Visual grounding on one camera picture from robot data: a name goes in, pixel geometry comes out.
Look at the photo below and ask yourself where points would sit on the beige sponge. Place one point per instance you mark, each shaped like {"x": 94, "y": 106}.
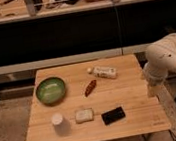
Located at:
{"x": 84, "y": 115}

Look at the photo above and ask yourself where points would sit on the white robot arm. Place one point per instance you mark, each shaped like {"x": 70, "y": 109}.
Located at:
{"x": 161, "y": 59}

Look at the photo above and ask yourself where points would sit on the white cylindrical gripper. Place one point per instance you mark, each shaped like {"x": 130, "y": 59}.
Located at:
{"x": 153, "y": 90}

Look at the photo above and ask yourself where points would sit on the white paper cup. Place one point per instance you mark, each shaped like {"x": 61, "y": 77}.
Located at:
{"x": 60, "y": 124}

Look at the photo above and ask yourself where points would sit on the wooden table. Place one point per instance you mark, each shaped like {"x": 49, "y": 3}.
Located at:
{"x": 143, "y": 114}

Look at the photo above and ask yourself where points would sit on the white plastic bottle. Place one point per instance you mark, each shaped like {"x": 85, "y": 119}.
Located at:
{"x": 102, "y": 72}

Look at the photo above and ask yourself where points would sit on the black eraser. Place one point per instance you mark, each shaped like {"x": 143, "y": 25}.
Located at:
{"x": 113, "y": 115}

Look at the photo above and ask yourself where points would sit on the green bowl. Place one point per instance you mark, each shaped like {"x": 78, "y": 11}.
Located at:
{"x": 50, "y": 90}

